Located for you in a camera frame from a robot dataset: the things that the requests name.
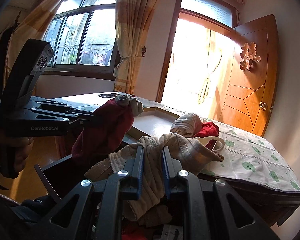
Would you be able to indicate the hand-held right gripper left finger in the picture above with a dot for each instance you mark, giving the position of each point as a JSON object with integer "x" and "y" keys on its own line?
{"x": 140, "y": 175}

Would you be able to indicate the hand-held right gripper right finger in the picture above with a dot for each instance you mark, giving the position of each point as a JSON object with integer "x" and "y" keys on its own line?
{"x": 166, "y": 177}

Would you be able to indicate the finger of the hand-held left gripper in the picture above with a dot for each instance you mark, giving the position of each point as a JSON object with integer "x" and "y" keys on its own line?
{"x": 60, "y": 106}
{"x": 65, "y": 121}

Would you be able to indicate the beige underwear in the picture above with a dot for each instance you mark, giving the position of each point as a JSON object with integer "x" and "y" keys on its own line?
{"x": 185, "y": 150}

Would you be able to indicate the dark red underwear grey waistband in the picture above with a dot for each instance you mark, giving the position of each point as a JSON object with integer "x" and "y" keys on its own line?
{"x": 105, "y": 130}

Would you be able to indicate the heap of assorted underwear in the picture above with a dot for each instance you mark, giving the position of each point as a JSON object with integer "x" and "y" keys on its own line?
{"x": 155, "y": 220}

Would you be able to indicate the shallow cardboard tray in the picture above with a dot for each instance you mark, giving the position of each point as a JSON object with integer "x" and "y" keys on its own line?
{"x": 152, "y": 125}

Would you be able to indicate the white ribbed underwear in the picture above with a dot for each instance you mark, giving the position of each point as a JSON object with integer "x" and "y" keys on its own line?
{"x": 185, "y": 125}

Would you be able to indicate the bright red underwear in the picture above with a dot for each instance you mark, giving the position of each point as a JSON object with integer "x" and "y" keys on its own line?
{"x": 210, "y": 131}

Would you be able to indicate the person's left hand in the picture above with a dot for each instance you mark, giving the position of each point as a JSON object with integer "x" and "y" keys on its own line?
{"x": 23, "y": 152}

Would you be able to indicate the black smartphone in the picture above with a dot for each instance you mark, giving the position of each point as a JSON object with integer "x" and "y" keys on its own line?
{"x": 107, "y": 95}

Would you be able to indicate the laundry hanging outside window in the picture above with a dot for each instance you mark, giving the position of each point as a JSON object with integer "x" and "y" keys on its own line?
{"x": 97, "y": 56}

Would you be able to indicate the small hanging window ornament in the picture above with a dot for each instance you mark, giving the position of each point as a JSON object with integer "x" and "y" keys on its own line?
{"x": 71, "y": 35}

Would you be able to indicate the large sliding glass window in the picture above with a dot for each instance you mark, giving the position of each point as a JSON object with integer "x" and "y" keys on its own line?
{"x": 90, "y": 37}

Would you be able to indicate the yellow checked side curtain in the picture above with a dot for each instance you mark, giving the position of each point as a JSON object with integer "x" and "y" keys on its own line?
{"x": 37, "y": 15}

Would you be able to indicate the person's dark garment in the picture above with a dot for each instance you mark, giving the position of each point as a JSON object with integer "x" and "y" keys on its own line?
{"x": 20, "y": 217}

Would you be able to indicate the dark metal curtain hook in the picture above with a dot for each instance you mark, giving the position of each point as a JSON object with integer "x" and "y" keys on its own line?
{"x": 143, "y": 50}

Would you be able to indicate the dark wooden table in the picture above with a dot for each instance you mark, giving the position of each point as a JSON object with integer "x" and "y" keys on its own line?
{"x": 265, "y": 205}

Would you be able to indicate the yellow tied balcony curtain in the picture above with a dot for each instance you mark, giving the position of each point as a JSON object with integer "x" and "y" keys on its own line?
{"x": 210, "y": 80}

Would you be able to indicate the yellow tied window curtain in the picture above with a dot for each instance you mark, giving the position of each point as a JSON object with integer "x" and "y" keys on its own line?
{"x": 137, "y": 30}

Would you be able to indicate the orange wooden door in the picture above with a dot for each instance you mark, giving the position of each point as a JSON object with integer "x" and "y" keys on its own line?
{"x": 250, "y": 92}

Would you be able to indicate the brass door knob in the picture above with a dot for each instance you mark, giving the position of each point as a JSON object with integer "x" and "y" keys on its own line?
{"x": 263, "y": 106}

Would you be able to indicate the pale cut-out door ornament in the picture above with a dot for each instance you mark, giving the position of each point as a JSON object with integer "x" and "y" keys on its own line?
{"x": 250, "y": 56}

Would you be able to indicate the frosted transom window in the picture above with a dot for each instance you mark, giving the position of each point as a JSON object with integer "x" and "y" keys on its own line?
{"x": 205, "y": 7}

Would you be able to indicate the brown wooden door frame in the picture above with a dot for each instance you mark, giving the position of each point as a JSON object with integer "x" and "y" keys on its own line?
{"x": 167, "y": 55}

